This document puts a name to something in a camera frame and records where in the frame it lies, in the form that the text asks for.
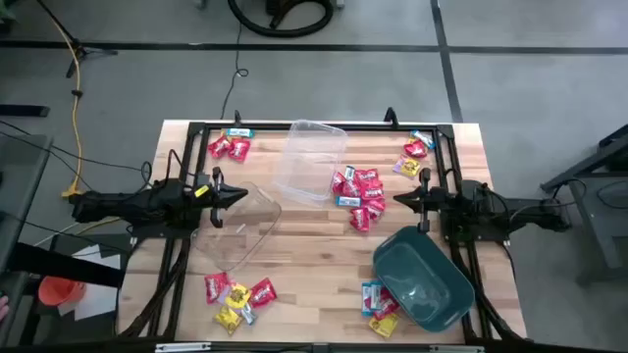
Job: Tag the teal plastic bin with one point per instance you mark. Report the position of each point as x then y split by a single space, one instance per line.
422 279

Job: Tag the clear square plastic bin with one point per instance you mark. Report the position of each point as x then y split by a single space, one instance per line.
309 162

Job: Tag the black diagonal beam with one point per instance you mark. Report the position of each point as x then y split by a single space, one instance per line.
64 266

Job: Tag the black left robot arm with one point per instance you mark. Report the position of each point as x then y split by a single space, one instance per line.
127 203

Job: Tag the silver metal bracket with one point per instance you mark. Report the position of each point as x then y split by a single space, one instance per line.
456 349
182 347

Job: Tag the black floor strip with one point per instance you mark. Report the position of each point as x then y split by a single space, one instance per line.
24 111

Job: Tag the white blue Hershey's bar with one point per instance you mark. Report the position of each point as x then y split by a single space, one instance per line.
349 173
239 133
376 294
249 315
366 299
423 138
348 201

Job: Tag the orange bucket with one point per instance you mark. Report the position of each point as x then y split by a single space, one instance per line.
59 291

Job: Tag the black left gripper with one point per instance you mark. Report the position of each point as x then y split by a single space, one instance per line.
216 196

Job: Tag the black tripod stand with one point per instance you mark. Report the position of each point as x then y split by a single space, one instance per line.
81 49

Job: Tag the grey side table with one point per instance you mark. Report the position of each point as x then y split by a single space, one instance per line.
19 186

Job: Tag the clear long plastic bin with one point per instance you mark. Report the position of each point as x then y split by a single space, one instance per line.
240 235

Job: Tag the yellow candy packet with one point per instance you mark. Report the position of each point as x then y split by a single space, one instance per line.
228 320
409 167
384 326
238 296

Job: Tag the white paper sheets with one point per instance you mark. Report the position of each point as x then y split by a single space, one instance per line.
98 304

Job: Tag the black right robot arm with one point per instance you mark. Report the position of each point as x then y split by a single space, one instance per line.
481 206

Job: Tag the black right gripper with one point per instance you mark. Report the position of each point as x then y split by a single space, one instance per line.
432 201

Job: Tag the dark grey metal desk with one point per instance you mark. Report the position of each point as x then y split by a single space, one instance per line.
596 220

